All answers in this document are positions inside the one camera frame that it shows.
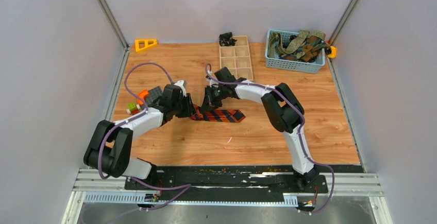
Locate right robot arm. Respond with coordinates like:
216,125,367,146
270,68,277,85
201,80,319,192

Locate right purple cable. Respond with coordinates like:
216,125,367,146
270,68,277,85
204,63,335,215

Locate rolled black tie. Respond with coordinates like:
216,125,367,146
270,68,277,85
218,32,237,46

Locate orange curved block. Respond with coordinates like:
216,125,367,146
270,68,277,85
137,89,149,106

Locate green and red toy blocks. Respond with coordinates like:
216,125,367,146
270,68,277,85
126,102,142,115

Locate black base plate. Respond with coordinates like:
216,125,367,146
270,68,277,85
124,165,329,203

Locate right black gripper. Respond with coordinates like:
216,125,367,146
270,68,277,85
200,85,228,114

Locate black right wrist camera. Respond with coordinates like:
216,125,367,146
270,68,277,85
214,67,237,85

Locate brown teal patterned tie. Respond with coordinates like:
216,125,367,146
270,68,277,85
280,35,329,63

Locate grey building baseplate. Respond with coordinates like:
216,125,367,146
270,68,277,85
145,86,162,106

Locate wooden compartment box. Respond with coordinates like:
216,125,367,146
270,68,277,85
219,36,254,80

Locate olive patterned tie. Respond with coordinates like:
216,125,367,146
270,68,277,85
267,30,326,59

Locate yellow triangle bracket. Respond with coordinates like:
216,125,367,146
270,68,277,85
135,39,158,53

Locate yellow orange corner bracket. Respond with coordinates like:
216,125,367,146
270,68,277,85
325,41,338,59

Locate orange navy striped tie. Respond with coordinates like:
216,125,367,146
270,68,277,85
190,105,246,123

